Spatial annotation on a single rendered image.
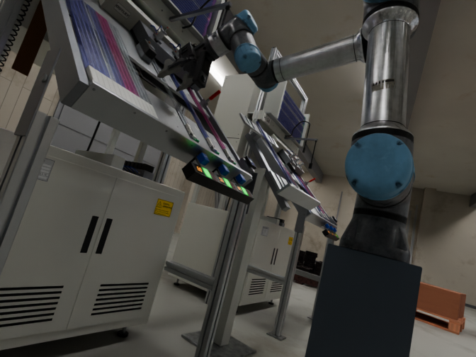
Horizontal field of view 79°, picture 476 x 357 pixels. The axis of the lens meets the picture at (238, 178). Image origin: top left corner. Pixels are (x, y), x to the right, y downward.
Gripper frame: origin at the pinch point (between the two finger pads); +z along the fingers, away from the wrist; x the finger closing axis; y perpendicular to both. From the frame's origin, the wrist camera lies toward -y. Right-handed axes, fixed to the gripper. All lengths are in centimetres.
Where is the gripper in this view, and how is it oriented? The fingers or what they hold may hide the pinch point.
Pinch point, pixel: (169, 84)
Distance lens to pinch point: 109.8
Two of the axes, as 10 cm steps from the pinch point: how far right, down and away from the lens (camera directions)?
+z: -8.3, 4.1, 3.8
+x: -5.1, -2.7, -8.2
